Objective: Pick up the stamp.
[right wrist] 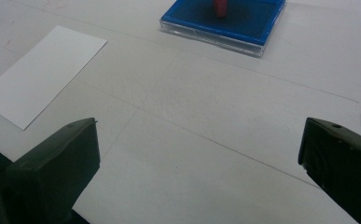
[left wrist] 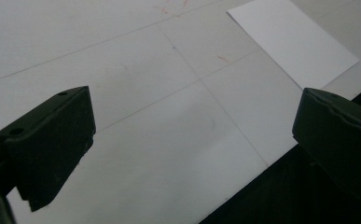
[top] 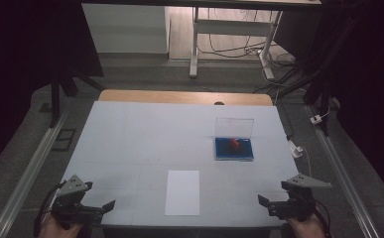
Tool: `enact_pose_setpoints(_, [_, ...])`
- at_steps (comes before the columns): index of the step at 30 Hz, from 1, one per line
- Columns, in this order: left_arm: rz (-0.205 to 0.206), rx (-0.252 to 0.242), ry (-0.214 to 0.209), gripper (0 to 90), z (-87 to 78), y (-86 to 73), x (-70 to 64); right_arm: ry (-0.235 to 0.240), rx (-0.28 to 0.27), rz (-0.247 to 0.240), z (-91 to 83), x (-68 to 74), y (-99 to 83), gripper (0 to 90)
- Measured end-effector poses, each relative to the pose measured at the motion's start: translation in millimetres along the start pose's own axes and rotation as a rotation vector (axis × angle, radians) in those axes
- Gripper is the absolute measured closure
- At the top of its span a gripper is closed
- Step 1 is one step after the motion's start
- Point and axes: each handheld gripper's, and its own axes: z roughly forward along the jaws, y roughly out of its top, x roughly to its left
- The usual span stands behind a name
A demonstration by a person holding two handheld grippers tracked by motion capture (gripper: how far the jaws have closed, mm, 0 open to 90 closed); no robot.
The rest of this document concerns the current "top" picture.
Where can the small red stamp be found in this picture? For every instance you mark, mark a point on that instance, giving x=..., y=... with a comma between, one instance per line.
x=235, y=143

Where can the person's left hand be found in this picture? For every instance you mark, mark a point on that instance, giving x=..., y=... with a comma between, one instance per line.
x=55, y=229

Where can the white table cover sheet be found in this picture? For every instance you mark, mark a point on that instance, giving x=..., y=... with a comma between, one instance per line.
x=146, y=139

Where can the blue ink pad box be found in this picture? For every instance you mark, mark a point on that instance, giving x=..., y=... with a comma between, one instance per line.
x=234, y=153

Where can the white plug adapter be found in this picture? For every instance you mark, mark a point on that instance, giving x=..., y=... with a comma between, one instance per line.
x=296, y=150
x=316, y=119

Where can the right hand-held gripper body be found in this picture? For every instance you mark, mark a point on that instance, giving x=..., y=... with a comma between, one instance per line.
x=297, y=203

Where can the white paper sheet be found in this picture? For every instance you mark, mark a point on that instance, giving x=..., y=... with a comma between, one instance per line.
x=183, y=193

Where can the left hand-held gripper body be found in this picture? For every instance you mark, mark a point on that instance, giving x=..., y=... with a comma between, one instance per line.
x=67, y=201

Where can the person's right hand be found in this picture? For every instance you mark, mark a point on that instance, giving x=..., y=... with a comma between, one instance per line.
x=303, y=228

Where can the black stand legs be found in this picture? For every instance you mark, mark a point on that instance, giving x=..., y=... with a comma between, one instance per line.
x=315, y=86
x=55, y=99

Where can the black floor plate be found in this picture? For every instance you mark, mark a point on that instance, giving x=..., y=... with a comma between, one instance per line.
x=64, y=139

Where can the white cabinet panel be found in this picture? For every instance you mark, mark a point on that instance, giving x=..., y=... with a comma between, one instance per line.
x=126, y=29

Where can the black curtain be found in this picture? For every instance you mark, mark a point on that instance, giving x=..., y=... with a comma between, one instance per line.
x=371, y=82
x=21, y=66

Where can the aluminium floor rail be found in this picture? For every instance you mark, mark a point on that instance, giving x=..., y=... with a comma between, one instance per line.
x=341, y=178
x=24, y=178

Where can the white desk frame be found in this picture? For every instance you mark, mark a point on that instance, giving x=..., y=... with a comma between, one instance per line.
x=229, y=28

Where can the wooden table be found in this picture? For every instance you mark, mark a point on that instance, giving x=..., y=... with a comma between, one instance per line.
x=179, y=97

